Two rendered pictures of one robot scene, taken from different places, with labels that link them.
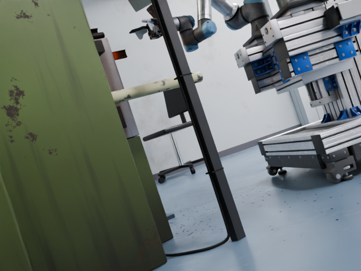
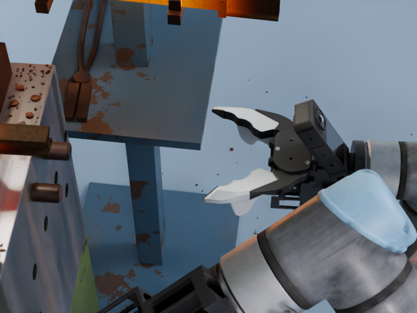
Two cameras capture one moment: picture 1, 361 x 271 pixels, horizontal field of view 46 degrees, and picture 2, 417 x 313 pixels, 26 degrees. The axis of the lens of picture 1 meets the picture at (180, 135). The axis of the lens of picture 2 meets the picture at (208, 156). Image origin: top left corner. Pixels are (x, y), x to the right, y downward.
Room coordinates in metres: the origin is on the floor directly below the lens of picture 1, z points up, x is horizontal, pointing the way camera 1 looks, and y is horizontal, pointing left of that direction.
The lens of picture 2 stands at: (1.52, -0.40, 1.89)
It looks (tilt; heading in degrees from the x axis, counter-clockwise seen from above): 51 degrees down; 37
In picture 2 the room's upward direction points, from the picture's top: straight up
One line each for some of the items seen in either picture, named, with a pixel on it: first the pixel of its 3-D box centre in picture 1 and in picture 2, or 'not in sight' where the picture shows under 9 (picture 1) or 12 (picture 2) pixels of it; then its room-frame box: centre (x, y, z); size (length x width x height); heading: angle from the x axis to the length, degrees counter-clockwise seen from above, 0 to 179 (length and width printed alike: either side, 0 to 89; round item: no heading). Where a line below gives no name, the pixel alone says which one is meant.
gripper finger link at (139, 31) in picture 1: (138, 34); (245, 128); (2.18, 0.04, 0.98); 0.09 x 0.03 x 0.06; 87
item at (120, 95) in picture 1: (157, 87); not in sight; (1.68, 0.03, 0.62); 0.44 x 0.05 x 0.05; 123
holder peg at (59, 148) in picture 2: not in sight; (56, 151); (2.06, 0.28, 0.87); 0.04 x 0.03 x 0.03; 123
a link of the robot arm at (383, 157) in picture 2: (171, 25); (377, 167); (2.23, -0.14, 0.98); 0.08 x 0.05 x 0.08; 33
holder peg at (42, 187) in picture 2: not in sight; (46, 192); (1.99, 0.24, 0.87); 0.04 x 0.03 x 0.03; 123
